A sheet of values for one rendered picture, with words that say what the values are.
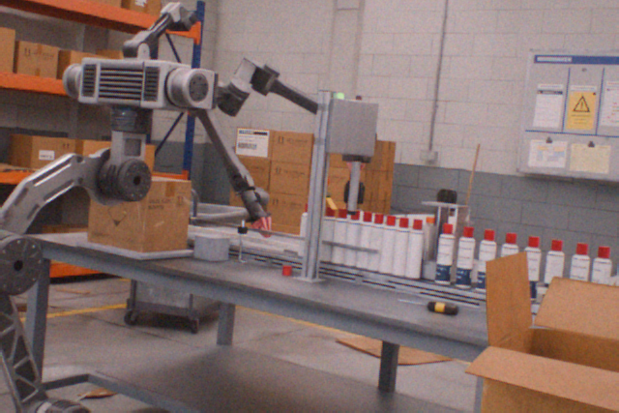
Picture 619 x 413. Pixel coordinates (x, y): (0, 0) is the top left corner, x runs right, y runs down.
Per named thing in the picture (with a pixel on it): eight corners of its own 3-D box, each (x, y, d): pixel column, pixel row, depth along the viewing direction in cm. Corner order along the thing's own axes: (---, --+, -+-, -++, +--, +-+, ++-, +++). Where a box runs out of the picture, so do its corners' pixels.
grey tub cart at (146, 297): (166, 306, 643) (177, 178, 638) (245, 318, 626) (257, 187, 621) (106, 327, 558) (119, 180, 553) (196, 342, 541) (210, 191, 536)
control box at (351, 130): (373, 157, 303) (379, 103, 302) (329, 152, 297) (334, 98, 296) (363, 155, 312) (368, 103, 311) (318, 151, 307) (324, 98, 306)
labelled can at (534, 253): (538, 301, 275) (545, 237, 274) (532, 302, 270) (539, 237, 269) (522, 298, 278) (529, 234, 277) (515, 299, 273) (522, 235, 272)
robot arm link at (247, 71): (231, 72, 327) (245, 49, 324) (262, 90, 330) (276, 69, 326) (214, 107, 286) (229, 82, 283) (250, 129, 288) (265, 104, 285)
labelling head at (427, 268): (463, 280, 304) (471, 207, 303) (447, 282, 293) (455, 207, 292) (428, 273, 312) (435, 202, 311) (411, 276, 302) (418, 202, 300)
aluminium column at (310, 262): (318, 280, 306) (336, 92, 303) (310, 280, 303) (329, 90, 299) (308, 278, 309) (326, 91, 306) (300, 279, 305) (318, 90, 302)
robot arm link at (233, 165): (182, 103, 350) (200, 89, 344) (191, 103, 355) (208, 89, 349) (232, 195, 345) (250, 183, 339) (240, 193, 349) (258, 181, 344)
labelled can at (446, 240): (453, 284, 292) (458, 224, 291) (445, 285, 288) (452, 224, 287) (438, 281, 295) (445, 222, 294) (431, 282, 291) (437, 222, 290)
